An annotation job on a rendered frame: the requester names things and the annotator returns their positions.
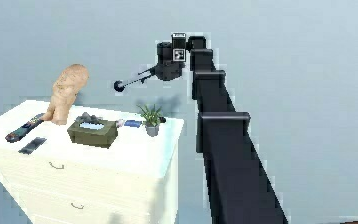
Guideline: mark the black multicoloured remote control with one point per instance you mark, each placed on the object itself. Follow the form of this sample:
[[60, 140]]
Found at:
[[23, 128]]

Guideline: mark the tan stone sculpture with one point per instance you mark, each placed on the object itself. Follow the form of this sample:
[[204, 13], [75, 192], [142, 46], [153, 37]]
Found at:
[[65, 95]]

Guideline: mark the white chest of drawers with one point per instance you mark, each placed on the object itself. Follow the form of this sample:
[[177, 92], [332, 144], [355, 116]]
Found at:
[[87, 166]]

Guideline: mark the green houseplant in grey pot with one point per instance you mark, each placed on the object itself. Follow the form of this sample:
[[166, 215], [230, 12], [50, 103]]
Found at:
[[151, 120]]

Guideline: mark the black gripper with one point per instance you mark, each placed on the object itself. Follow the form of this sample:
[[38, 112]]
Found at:
[[167, 63]]

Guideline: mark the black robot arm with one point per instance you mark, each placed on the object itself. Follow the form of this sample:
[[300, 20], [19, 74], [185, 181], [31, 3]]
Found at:
[[227, 143]]

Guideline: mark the blue flat card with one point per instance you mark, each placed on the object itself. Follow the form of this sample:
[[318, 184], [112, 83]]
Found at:
[[133, 123]]

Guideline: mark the grey lumpy object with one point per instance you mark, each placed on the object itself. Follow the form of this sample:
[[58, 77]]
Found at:
[[88, 117]]

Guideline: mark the small black round object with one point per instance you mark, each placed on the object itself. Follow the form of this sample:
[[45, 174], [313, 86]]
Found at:
[[162, 119]]

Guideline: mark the olive green tissue box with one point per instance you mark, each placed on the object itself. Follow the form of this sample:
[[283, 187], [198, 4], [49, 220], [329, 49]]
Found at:
[[93, 132]]

